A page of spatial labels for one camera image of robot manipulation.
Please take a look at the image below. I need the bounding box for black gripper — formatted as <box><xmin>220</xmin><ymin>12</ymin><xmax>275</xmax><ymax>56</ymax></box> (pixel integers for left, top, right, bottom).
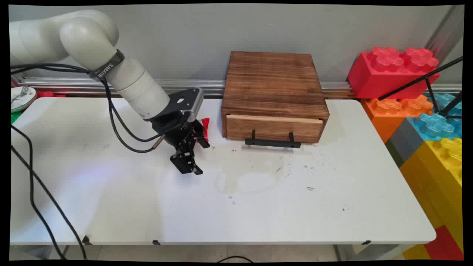
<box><xmin>152</xmin><ymin>111</ymin><xmax>210</xmax><ymax>175</ymax></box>

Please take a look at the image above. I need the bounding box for wooden drawer with black handle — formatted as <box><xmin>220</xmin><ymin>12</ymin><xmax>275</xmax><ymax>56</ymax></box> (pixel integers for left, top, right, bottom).
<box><xmin>226</xmin><ymin>114</ymin><xmax>324</xmax><ymax>149</ymax></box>

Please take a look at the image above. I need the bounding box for brown wooden drawer cabinet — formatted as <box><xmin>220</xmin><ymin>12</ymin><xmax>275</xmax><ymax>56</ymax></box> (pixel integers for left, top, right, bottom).
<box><xmin>221</xmin><ymin>51</ymin><xmax>330</xmax><ymax>144</ymax></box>

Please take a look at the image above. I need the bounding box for white plate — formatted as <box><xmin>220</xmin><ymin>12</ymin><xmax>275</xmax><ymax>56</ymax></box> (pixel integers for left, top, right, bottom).
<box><xmin>11</xmin><ymin>86</ymin><xmax>37</xmax><ymax>112</ymax></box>

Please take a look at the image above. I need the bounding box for silver fork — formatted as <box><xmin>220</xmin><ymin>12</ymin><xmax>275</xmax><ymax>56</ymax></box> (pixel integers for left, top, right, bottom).
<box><xmin>12</xmin><ymin>86</ymin><xmax>29</xmax><ymax>104</ymax></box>

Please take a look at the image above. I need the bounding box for grey table leg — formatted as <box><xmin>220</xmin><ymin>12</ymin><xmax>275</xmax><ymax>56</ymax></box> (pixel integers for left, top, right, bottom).
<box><xmin>334</xmin><ymin>244</ymin><xmax>401</xmax><ymax>261</ymax></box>

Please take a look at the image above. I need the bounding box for big orange toy brick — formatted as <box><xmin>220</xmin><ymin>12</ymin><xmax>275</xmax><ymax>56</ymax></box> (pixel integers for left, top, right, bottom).
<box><xmin>360</xmin><ymin>95</ymin><xmax>433</xmax><ymax>143</ymax></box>

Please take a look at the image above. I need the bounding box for big red toy brick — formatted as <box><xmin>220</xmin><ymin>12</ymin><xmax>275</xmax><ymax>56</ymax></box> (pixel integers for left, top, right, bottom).
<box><xmin>347</xmin><ymin>47</ymin><xmax>440</xmax><ymax>99</ymax></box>

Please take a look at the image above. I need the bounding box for big grey toy brick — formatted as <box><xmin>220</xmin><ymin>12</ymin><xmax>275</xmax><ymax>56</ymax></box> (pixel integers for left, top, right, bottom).
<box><xmin>385</xmin><ymin>118</ymin><xmax>429</xmax><ymax>167</ymax></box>

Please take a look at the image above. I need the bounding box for big blue toy brick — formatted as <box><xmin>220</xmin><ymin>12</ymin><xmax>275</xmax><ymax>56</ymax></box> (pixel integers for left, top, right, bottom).
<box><xmin>406</xmin><ymin>93</ymin><xmax>462</xmax><ymax>141</ymax></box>

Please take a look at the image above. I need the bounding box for big yellow toy brick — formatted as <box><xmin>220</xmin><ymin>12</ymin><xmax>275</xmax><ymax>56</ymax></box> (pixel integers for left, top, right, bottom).
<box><xmin>400</xmin><ymin>138</ymin><xmax>462</xmax><ymax>252</ymax></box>

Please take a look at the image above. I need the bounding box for black tripod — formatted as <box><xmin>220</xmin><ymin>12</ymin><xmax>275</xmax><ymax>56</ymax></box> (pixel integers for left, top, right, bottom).
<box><xmin>378</xmin><ymin>56</ymin><xmax>463</xmax><ymax>119</ymax></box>

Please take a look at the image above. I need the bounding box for low red toy brick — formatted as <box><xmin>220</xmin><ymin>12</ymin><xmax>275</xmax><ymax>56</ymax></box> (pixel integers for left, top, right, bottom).
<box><xmin>424</xmin><ymin>225</ymin><xmax>464</xmax><ymax>261</ymax></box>

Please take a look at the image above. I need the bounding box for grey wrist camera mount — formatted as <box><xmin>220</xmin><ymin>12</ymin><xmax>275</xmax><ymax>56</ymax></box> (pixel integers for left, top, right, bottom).
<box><xmin>168</xmin><ymin>88</ymin><xmax>204</xmax><ymax>122</ymax></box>

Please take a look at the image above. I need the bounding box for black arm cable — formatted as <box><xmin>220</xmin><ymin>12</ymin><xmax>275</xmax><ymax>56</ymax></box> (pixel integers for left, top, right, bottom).
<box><xmin>10</xmin><ymin>66</ymin><xmax>183</xmax><ymax>143</ymax></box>
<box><xmin>10</xmin><ymin>63</ymin><xmax>167</xmax><ymax>153</ymax></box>

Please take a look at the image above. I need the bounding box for black floor cable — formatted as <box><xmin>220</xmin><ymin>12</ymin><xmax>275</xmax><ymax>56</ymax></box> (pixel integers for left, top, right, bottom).
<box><xmin>216</xmin><ymin>256</ymin><xmax>254</xmax><ymax>263</ymax></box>

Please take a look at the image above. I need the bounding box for black velcro strap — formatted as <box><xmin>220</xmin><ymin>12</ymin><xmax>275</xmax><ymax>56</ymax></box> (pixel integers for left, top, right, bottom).
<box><xmin>89</xmin><ymin>50</ymin><xmax>125</xmax><ymax>82</ymax></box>

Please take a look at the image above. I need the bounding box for black table cable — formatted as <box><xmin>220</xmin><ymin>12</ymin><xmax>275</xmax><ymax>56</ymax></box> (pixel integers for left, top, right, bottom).
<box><xmin>11</xmin><ymin>125</ymin><xmax>67</xmax><ymax>259</ymax></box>
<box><xmin>11</xmin><ymin>145</ymin><xmax>88</xmax><ymax>259</ymax></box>

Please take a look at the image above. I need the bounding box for aluminium profile post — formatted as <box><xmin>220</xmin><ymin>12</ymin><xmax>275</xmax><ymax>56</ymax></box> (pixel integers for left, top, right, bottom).
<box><xmin>425</xmin><ymin>6</ymin><xmax>464</xmax><ymax>65</ymax></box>

